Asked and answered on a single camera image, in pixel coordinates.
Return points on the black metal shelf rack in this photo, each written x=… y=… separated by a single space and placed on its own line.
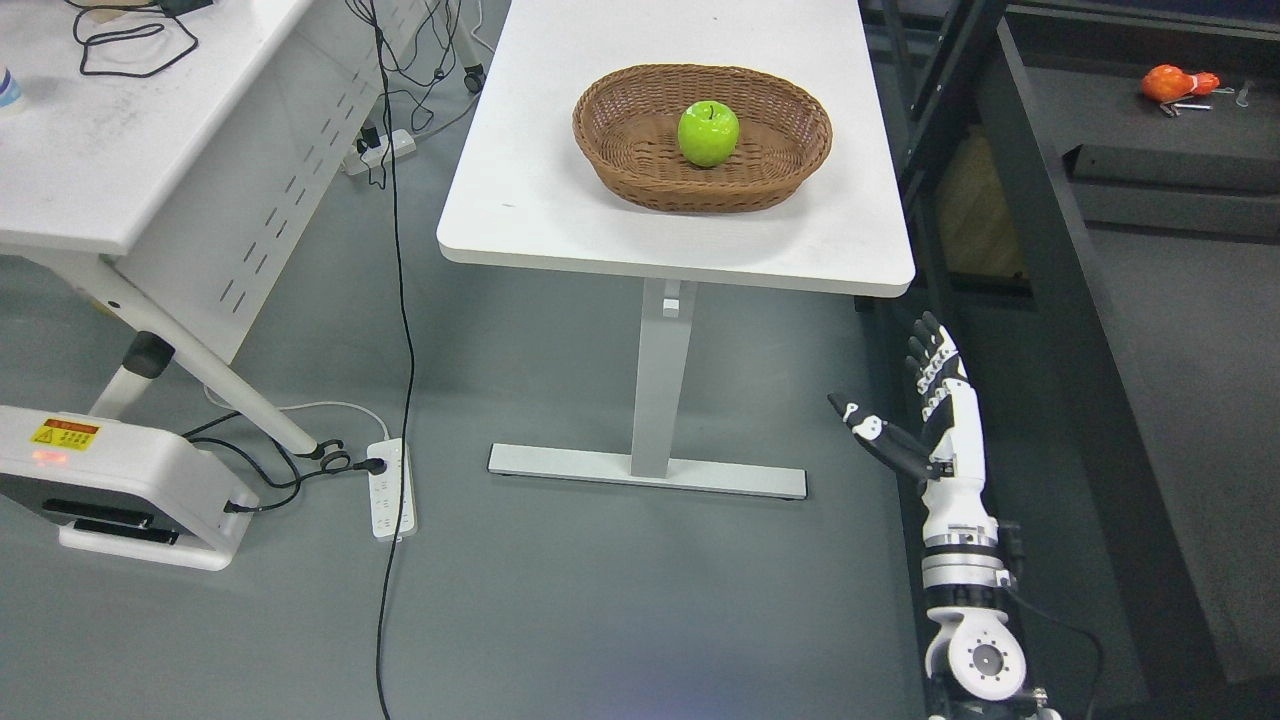
x=1109 y=266

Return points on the green apple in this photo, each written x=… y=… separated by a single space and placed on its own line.
x=707 y=133

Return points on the white machine with warning label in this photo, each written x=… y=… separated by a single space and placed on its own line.
x=118 y=488

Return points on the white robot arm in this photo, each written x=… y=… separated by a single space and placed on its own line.
x=975 y=667

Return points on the orange toy on shelf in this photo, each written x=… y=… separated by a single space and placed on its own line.
x=1167 y=83

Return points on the white power strip far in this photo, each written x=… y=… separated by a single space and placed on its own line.
x=362 y=158

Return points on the white pedestal table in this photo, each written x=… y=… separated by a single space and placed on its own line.
x=524 y=195

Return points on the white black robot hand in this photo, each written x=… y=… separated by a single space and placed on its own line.
x=950 y=443

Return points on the white blue cup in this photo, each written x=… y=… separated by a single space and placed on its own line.
x=11 y=96

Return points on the white power strip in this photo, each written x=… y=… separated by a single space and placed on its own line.
x=362 y=158
x=393 y=510

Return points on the brown wicker basket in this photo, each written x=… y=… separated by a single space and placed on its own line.
x=626 y=126

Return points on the white desk with perforated panel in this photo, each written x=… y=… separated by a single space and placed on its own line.
x=176 y=200

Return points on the white power strip near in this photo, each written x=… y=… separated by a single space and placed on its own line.
x=393 y=510

